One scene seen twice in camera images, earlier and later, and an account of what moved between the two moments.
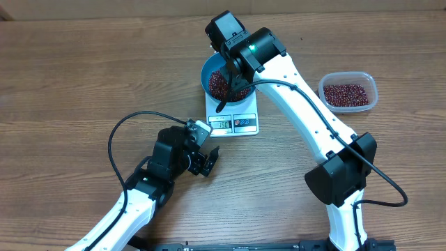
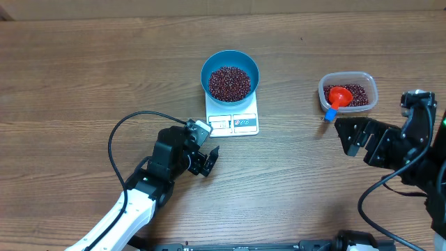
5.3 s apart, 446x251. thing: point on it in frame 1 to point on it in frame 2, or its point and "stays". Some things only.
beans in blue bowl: [218, 88] stays
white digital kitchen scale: [240, 119] stays
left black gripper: [196, 164] stays
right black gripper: [235, 78] to [384, 135]
